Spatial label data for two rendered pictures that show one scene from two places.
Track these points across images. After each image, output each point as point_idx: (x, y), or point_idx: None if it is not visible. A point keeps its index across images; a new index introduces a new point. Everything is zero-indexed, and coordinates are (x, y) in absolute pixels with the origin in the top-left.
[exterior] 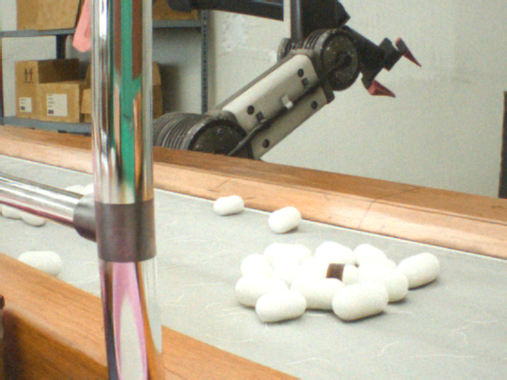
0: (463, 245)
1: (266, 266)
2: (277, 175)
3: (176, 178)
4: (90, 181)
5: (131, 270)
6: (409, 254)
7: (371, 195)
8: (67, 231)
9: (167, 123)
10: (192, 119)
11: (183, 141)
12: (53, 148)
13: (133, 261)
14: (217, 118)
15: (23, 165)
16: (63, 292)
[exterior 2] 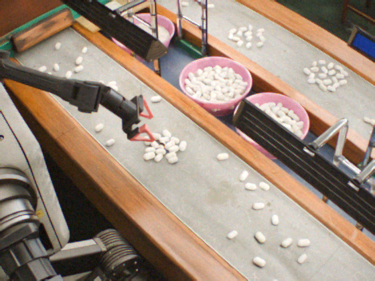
0: (65, 111)
1: None
2: (92, 154)
3: (123, 170)
4: (158, 190)
5: None
6: (78, 112)
7: (75, 129)
8: (155, 130)
9: (125, 247)
10: (112, 237)
11: (118, 231)
12: (183, 228)
13: None
14: (100, 232)
15: (199, 229)
16: (146, 76)
